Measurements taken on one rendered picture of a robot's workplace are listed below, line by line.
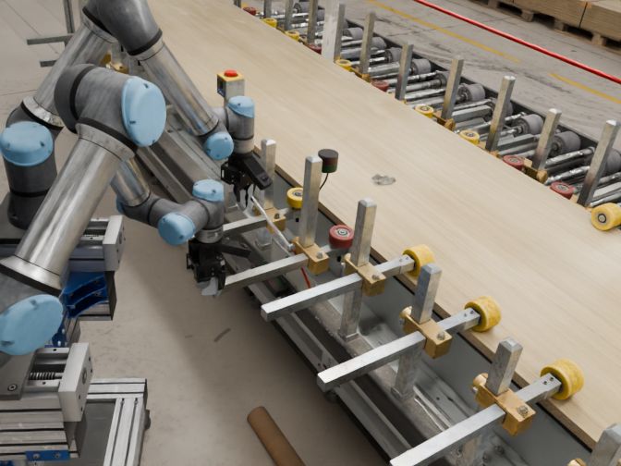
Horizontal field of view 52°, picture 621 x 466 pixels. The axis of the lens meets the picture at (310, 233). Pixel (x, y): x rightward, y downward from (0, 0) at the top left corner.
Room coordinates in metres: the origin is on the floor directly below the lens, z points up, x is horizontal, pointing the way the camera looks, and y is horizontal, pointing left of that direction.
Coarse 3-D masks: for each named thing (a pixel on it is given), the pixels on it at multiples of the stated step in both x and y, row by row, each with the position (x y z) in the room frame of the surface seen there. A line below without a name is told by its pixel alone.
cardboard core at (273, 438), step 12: (264, 408) 1.60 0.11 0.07; (252, 420) 1.54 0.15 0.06; (264, 420) 1.53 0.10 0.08; (264, 432) 1.49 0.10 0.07; (276, 432) 1.49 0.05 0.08; (264, 444) 1.46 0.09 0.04; (276, 444) 1.44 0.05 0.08; (288, 444) 1.44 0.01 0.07; (276, 456) 1.40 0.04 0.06; (288, 456) 1.39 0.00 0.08
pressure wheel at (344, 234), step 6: (336, 228) 1.61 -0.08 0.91; (342, 228) 1.61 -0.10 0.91; (348, 228) 1.61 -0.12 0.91; (330, 234) 1.58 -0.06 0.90; (336, 234) 1.58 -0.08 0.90; (342, 234) 1.58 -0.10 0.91; (348, 234) 1.59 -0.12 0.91; (330, 240) 1.57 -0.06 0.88; (336, 240) 1.56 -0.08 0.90; (342, 240) 1.55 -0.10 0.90; (348, 240) 1.56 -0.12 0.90; (336, 246) 1.56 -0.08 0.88; (342, 246) 1.55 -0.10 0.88; (348, 246) 1.56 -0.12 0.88
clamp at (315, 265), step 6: (294, 240) 1.59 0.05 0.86; (300, 246) 1.55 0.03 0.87; (312, 246) 1.55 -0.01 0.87; (300, 252) 1.54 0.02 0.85; (306, 252) 1.52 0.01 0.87; (312, 252) 1.52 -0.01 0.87; (312, 258) 1.49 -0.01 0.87; (324, 258) 1.50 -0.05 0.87; (312, 264) 1.49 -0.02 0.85; (318, 264) 1.48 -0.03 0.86; (324, 264) 1.50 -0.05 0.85; (312, 270) 1.48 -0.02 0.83; (318, 270) 1.49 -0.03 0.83; (324, 270) 1.50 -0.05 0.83
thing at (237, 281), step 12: (324, 252) 1.54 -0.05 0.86; (336, 252) 1.56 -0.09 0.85; (276, 264) 1.46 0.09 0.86; (288, 264) 1.47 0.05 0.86; (300, 264) 1.49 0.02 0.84; (228, 276) 1.38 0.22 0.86; (240, 276) 1.39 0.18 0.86; (252, 276) 1.40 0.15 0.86; (264, 276) 1.42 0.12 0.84; (228, 288) 1.35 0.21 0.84
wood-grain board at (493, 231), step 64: (192, 0) 4.02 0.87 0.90; (192, 64) 2.91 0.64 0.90; (256, 64) 2.99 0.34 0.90; (320, 64) 3.08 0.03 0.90; (256, 128) 2.28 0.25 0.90; (320, 128) 2.33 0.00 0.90; (384, 128) 2.39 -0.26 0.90; (320, 192) 1.82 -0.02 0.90; (384, 192) 1.86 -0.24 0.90; (448, 192) 1.91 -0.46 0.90; (512, 192) 1.95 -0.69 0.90; (384, 256) 1.50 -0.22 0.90; (448, 256) 1.53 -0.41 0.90; (512, 256) 1.56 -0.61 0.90; (576, 256) 1.59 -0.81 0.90; (512, 320) 1.26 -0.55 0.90; (576, 320) 1.29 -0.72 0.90
